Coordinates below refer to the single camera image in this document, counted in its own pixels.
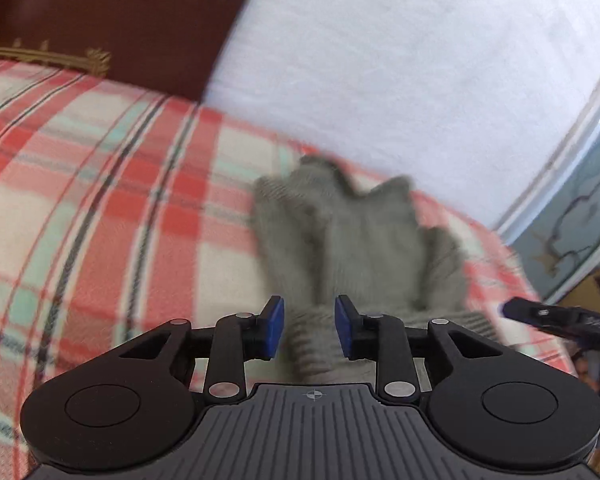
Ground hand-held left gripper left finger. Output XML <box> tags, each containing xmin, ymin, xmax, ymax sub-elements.
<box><xmin>120</xmin><ymin>295</ymin><xmax>286</xmax><ymax>405</ymax></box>

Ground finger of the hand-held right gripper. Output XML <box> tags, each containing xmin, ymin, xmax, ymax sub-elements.
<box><xmin>500</xmin><ymin>296</ymin><xmax>581</xmax><ymax>334</ymax></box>

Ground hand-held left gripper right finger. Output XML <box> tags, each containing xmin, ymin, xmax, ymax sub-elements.
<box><xmin>335</xmin><ymin>295</ymin><xmax>491</xmax><ymax>405</ymax></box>

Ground striped shirt with checked lining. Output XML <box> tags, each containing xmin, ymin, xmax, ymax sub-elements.
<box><xmin>250</xmin><ymin>155</ymin><xmax>499</xmax><ymax>382</ymax></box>

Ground cardboard box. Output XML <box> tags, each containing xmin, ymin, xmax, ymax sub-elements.
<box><xmin>564</xmin><ymin>265</ymin><xmax>600</xmax><ymax>317</ymax></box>

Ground pale blue door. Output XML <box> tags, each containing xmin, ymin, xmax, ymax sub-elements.
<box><xmin>517</xmin><ymin>110</ymin><xmax>600</xmax><ymax>286</ymax></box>

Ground red plaid bed sheet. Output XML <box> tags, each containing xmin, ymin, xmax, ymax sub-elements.
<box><xmin>0</xmin><ymin>57</ymin><xmax>581</xmax><ymax>461</ymax></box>

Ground brown wooden board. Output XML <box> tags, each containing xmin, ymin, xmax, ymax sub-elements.
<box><xmin>0</xmin><ymin>0</ymin><xmax>262</xmax><ymax>104</ymax></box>

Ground white door frame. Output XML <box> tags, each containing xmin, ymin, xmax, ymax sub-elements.
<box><xmin>494</xmin><ymin>55</ymin><xmax>600</xmax><ymax>241</ymax></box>

